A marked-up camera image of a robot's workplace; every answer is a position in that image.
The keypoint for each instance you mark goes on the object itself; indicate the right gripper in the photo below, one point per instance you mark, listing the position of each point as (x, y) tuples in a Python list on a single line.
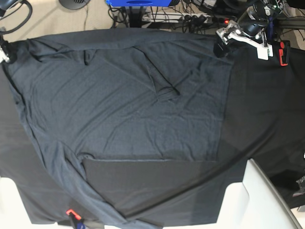
[(6, 52)]

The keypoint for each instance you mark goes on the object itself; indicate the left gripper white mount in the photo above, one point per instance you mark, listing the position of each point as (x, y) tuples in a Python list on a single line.
[(248, 29)]

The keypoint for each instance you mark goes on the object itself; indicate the dark grey T-shirt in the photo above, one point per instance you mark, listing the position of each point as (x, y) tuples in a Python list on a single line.
[(118, 95)]

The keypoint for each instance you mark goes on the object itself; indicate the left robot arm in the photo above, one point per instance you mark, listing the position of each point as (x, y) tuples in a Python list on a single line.
[(271, 8)]

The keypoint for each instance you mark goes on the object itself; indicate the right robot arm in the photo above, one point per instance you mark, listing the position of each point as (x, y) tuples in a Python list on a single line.
[(7, 8)]

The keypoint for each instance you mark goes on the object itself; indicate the black power strip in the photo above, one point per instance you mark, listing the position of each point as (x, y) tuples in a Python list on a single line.
[(200, 19)]

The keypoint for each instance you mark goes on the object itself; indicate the red black clamp right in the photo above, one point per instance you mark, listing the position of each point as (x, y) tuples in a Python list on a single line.
[(284, 52)]

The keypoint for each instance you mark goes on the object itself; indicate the black round stand base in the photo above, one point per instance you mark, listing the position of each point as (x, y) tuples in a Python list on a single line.
[(74, 4)]

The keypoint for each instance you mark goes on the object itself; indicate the blue plastic bin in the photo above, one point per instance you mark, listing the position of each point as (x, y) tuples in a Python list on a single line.
[(144, 3)]

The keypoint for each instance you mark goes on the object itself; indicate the red clamp front edge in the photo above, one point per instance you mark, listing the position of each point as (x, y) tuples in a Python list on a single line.
[(72, 214)]

